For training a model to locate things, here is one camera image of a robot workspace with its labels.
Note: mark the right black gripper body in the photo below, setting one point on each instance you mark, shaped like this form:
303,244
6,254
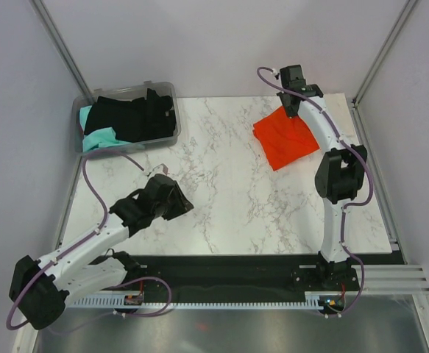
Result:
288,111

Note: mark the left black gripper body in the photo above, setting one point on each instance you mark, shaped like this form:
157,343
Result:
174,206

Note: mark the orange t-shirt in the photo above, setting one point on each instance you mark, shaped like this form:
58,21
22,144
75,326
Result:
284,139

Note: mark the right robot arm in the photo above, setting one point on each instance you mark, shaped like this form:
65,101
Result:
341,172

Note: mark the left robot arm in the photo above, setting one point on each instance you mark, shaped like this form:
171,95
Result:
41,289

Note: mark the cream folded cloth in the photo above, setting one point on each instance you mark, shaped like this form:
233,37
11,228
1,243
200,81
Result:
337,108

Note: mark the black garment in bin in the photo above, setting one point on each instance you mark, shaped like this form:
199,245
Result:
146,118

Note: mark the teal garment in bin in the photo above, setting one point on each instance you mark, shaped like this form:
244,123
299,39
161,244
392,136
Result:
99,139

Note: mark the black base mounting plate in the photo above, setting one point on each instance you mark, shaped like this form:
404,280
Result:
233,277

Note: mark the clear plastic storage bin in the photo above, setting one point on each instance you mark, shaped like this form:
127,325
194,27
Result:
126,94

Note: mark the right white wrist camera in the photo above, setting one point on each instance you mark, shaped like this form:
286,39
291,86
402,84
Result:
275,73

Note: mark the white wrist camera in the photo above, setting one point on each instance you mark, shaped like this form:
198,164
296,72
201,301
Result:
158,169
275,73

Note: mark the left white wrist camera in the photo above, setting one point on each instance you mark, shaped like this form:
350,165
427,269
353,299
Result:
158,169

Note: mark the right aluminium frame post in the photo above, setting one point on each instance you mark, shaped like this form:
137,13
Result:
388,44

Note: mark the aluminium frame post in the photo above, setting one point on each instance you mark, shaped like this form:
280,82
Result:
388,44
53,32

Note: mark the white slotted cable duct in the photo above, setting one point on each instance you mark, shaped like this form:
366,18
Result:
130,300

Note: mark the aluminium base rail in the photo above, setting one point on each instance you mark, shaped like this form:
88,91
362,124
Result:
394,280

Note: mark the left aluminium frame post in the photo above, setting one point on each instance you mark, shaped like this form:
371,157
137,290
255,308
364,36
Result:
53,32

